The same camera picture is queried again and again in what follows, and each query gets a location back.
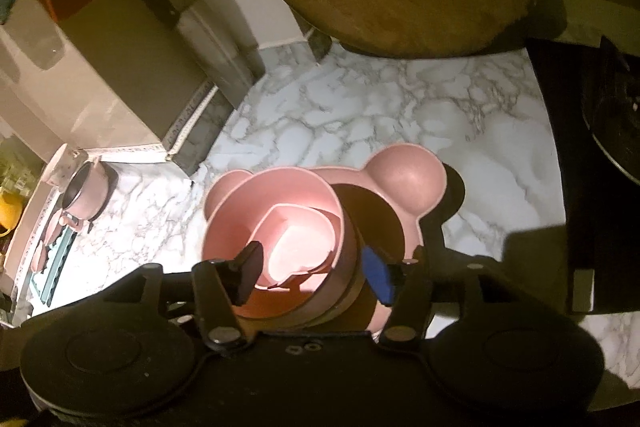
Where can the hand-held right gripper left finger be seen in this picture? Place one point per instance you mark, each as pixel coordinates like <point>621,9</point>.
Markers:
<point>250,272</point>

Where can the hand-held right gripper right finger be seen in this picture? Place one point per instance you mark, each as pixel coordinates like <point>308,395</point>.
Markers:
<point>377,274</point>

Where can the cream bowl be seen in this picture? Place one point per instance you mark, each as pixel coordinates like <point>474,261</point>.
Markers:
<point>356,277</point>

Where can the pink bowl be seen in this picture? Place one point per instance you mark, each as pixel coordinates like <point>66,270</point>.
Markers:
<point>240,217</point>

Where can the pink heart-shaped dish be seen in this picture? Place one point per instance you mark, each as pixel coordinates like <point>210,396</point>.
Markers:
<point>300,247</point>

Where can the pink bear-shaped plate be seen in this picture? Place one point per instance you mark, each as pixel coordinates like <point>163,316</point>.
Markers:
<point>405,182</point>

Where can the music note border tape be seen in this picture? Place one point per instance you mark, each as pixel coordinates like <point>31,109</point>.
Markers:
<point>192,109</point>

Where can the pink pot with steel interior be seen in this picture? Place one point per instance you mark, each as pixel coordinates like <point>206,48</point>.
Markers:
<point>92,197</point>

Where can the blue ice cube tray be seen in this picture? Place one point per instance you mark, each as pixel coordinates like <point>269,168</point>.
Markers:
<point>57,272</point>

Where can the pink leaf-shaped dish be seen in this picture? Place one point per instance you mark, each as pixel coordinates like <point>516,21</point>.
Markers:
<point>37,257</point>
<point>50,234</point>

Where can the white floral bowl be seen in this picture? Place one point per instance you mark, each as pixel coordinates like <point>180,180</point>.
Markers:
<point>56,167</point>

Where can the cleaver knife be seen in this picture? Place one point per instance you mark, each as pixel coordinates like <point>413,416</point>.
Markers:
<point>200,37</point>

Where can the black gas stove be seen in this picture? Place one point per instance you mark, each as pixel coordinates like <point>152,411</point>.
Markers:
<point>560,117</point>

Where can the yellow mug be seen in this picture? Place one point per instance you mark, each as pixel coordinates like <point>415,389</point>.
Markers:
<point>10,213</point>

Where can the black stove pan support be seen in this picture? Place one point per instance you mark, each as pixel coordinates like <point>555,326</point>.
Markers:
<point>620,132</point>

